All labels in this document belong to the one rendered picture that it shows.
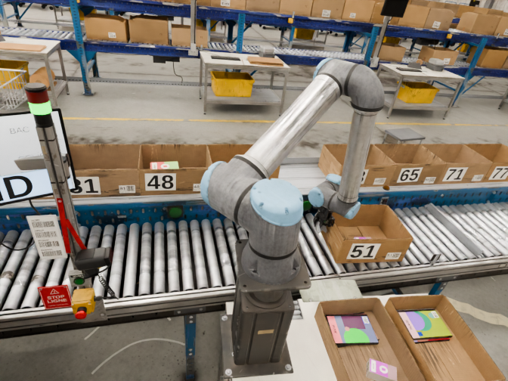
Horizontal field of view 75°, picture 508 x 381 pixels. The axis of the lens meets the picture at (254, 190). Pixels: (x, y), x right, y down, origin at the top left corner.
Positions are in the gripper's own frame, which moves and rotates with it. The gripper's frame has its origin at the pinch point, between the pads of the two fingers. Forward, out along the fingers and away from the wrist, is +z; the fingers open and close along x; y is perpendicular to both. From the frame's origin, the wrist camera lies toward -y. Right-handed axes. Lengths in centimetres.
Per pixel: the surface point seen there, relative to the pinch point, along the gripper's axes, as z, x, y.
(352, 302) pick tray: -2, -5, 50
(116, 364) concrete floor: 80, -114, 14
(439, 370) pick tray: 4, 20, 80
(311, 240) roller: 5.7, -3.3, 2.0
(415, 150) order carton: -20, 98, -58
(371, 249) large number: -4.9, 19.7, 22.3
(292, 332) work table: 5, -33, 55
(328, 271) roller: 5.7, -3.3, 25.1
